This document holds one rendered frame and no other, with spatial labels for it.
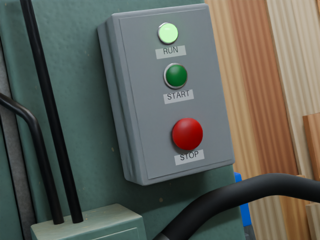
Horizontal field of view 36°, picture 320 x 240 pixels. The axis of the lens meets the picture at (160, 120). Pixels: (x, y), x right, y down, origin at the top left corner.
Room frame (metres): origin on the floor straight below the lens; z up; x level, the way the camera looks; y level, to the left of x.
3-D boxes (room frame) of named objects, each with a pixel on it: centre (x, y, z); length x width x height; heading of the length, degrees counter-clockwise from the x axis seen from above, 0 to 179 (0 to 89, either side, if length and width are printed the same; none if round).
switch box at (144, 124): (0.49, -0.01, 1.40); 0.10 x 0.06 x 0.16; 110
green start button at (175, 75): (0.45, -0.02, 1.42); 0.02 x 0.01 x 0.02; 110
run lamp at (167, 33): (0.45, -0.02, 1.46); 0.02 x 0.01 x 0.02; 110
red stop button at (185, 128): (0.45, -0.02, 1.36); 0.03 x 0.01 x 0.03; 110
